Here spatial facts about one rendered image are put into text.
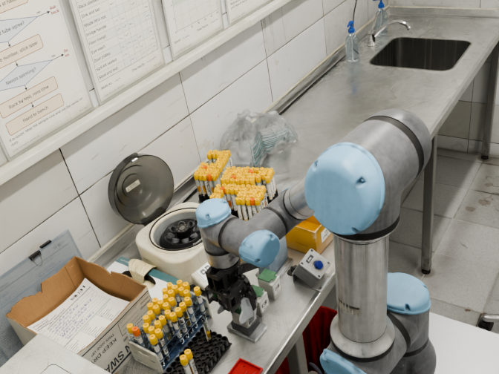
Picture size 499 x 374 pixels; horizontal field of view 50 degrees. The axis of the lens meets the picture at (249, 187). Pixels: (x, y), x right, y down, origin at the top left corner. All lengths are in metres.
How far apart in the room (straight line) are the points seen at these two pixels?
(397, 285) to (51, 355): 0.68
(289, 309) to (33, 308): 0.68
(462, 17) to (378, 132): 2.59
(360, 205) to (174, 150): 1.23
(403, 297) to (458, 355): 0.26
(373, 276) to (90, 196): 1.01
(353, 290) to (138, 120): 1.04
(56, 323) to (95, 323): 0.11
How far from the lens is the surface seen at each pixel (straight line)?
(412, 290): 1.11
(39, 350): 1.15
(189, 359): 1.28
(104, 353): 1.38
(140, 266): 1.55
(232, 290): 1.24
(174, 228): 1.63
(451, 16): 3.36
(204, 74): 1.95
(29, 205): 1.53
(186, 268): 1.51
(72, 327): 1.51
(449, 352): 1.31
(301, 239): 1.56
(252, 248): 1.06
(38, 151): 1.47
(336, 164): 0.72
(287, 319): 1.43
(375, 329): 0.97
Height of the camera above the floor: 1.94
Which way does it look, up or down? 34 degrees down
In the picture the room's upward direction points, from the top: 11 degrees counter-clockwise
